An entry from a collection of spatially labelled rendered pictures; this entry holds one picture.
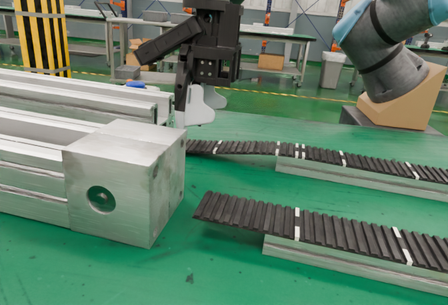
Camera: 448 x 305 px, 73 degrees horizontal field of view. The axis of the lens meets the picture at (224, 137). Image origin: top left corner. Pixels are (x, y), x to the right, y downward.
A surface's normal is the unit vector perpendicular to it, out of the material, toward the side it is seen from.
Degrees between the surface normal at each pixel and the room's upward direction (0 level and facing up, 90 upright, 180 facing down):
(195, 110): 73
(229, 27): 90
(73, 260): 0
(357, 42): 115
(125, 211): 90
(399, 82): 84
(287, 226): 0
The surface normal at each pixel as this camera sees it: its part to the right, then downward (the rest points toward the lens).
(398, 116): -0.12, 0.37
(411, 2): -0.67, 0.46
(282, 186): 0.08, -0.92
